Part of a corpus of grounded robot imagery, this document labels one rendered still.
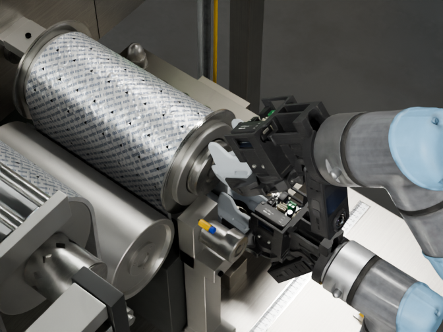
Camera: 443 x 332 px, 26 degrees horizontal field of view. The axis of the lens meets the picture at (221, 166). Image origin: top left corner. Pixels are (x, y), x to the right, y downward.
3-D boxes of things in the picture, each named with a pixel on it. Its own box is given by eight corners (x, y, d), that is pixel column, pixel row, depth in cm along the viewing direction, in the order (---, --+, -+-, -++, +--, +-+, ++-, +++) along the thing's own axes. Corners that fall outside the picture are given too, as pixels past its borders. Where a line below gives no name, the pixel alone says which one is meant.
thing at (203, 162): (194, 207, 119) (195, 170, 114) (182, 199, 120) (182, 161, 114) (231, 171, 123) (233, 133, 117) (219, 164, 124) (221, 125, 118)
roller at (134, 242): (116, 317, 121) (107, 267, 112) (-24, 215, 131) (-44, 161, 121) (177, 253, 127) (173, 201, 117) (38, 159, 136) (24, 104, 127)
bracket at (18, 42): (29, 63, 126) (26, 53, 124) (-2, 43, 128) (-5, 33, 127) (55, 41, 128) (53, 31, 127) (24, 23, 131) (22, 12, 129)
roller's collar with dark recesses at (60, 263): (69, 326, 99) (61, 295, 94) (28, 294, 102) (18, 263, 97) (111, 284, 103) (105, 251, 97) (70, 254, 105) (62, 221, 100)
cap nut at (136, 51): (138, 75, 158) (136, 56, 154) (121, 65, 159) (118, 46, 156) (152, 62, 160) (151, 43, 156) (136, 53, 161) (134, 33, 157)
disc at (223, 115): (166, 234, 121) (159, 164, 110) (163, 232, 122) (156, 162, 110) (236, 161, 129) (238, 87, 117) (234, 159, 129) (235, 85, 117)
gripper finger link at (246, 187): (239, 159, 112) (291, 156, 106) (246, 171, 113) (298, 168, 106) (215, 185, 110) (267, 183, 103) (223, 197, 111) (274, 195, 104)
